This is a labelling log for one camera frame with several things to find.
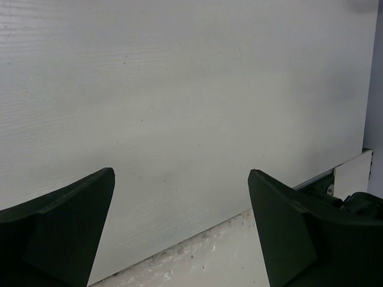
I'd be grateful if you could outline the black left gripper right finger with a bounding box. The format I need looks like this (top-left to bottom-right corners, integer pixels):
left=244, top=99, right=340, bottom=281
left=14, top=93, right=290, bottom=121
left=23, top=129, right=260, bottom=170
left=248, top=169, right=382, bottom=286

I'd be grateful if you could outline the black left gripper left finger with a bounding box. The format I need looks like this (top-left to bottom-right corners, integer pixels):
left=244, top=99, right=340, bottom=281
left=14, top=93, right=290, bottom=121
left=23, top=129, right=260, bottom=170
left=1, top=167, right=115, bottom=286

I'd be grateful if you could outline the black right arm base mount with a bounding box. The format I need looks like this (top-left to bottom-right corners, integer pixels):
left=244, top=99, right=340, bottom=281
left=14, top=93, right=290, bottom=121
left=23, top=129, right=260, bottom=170
left=298, top=174, right=382, bottom=220

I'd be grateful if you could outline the silver aluminium rail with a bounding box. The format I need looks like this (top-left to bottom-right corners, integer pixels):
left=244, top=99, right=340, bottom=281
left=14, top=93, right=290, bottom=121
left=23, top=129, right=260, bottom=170
left=294, top=169, right=334, bottom=190

